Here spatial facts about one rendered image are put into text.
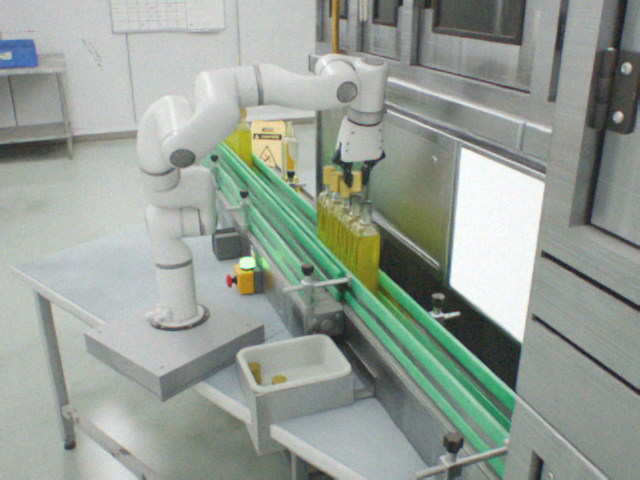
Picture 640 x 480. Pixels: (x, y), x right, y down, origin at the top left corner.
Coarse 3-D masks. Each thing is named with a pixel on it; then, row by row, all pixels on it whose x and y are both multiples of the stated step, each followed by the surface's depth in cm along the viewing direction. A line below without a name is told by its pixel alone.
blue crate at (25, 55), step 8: (0, 40) 604; (8, 40) 607; (16, 40) 610; (24, 40) 612; (32, 40) 615; (0, 48) 573; (8, 48) 576; (16, 48) 579; (24, 48) 581; (32, 48) 584; (0, 56) 576; (8, 56) 579; (16, 56) 581; (24, 56) 584; (32, 56) 586; (0, 64) 579; (8, 64) 581; (16, 64) 584; (24, 64) 586; (32, 64) 588
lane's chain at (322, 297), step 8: (224, 168) 269; (256, 208) 223; (264, 216) 216; (272, 224) 209; (296, 256) 185; (288, 280) 171; (320, 288) 166; (320, 296) 162; (328, 296) 162; (320, 304) 158; (328, 304) 158
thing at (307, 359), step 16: (304, 336) 151; (320, 336) 152; (240, 352) 145; (256, 352) 147; (272, 352) 148; (288, 352) 150; (304, 352) 151; (320, 352) 153; (336, 352) 145; (272, 368) 150; (288, 368) 151; (304, 368) 152; (320, 368) 152; (336, 368) 145; (256, 384) 133; (288, 384) 134
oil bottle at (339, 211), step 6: (336, 210) 161; (342, 210) 159; (348, 210) 159; (336, 216) 161; (342, 216) 159; (336, 222) 161; (336, 228) 162; (336, 234) 163; (336, 240) 163; (336, 246) 164; (336, 252) 164
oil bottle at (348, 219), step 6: (348, 216) 155; (354, 216) 155; (342, 222) 157; (348, 222) 154; (342, 228) 158; (348, 228) 154; (342, 234) 158; (348, 234) 155; (342, 240) 159; (348, 240) 155; (342, 246) 160; (348, 246) 156; (342, 252) 160; (348, 252) 157; (342, 258) 161; (348, 258) 157; (348, 264) 158
